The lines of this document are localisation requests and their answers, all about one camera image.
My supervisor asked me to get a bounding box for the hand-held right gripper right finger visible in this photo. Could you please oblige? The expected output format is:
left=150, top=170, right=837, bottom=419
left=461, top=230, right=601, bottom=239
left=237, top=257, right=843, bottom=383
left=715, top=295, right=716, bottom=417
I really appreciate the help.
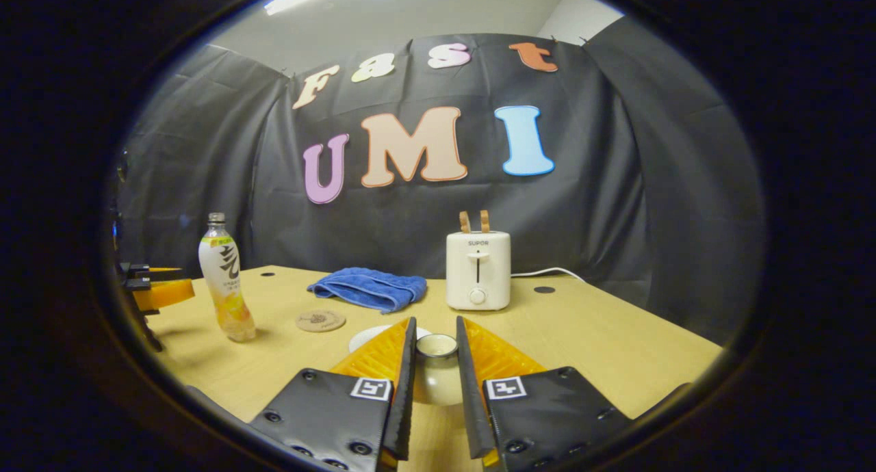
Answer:
left=455, top=315, right=692, bottom=472

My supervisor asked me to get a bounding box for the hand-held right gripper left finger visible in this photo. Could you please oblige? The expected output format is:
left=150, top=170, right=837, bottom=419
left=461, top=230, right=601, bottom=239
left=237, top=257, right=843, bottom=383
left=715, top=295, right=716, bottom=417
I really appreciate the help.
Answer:
left=248, top=316, right=418, bottom=472

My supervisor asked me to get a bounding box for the cream teacup lid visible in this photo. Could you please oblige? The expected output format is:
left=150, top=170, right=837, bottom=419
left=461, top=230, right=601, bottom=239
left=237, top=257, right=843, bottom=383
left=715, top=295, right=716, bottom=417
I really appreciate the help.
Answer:
left=411, top=333, right=467, bottom=406

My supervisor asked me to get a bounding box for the clear labelled water bottle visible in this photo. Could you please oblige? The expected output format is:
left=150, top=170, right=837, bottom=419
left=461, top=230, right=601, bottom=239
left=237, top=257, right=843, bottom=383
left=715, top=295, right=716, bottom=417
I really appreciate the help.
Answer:
left=198, top=212, right=257, bottom=343

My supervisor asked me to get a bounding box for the cream ceramic teacup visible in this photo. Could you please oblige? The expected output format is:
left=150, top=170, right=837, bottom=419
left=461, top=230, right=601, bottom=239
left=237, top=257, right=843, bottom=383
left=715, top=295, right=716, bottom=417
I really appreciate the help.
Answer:
left=348, top=324, right=434, bottom=354

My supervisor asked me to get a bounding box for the round cork coaster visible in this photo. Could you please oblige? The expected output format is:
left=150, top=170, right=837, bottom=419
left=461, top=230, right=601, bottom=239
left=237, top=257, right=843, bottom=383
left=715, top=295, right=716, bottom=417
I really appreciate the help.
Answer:
left=296, top=310, right=347, bottom=333

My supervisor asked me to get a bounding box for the blue folded towel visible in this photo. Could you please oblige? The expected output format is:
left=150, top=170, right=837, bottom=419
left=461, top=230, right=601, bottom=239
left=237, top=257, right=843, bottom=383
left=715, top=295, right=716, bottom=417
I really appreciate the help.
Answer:
left=307, top=267, right=428, bottom=314

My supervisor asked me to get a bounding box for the white toaster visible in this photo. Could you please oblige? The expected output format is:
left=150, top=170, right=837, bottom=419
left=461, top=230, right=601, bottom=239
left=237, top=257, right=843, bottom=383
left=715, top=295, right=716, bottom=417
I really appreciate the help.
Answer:
left=446, top=231, right=512, bottom=312

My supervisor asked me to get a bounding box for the black backdrop cloth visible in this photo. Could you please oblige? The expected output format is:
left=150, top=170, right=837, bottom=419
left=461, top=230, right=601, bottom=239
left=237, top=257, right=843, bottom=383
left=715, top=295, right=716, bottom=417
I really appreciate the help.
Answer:
left=112, top=17, right=766, bottom=347

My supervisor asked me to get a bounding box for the white power cable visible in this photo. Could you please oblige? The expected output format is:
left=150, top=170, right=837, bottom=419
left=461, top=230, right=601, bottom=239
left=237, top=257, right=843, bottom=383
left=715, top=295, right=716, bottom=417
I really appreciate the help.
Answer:
left=511, top=267, right=587, bottom=283

